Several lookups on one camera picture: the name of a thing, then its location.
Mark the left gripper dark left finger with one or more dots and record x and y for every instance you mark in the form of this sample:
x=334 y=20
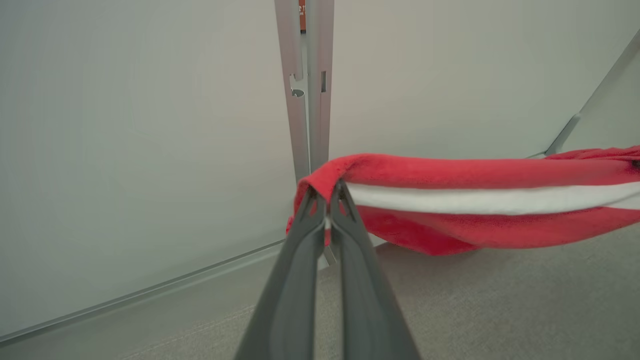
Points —
x=290 y=300

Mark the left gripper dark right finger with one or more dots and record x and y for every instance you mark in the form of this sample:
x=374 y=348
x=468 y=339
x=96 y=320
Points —
x=370 y=310

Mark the red shorts white trim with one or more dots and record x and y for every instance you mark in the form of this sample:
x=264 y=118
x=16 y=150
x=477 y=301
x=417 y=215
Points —
x=450 y=172

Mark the grey metal partition post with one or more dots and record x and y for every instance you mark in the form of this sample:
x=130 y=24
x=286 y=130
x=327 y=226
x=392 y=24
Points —
x=316 y=100

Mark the grey metal pipe frame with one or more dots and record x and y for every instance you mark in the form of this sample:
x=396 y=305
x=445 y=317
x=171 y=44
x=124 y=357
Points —
x=600 y=80

